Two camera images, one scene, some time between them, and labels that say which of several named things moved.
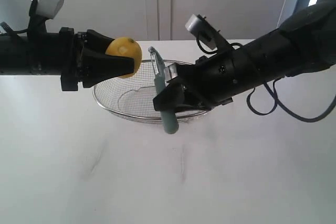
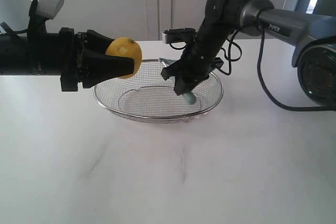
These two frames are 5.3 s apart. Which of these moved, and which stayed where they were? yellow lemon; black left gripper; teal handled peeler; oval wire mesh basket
Moved: teal handled peeler
Stayed: oval wire mesh basket; black left gripper; yellow lemon
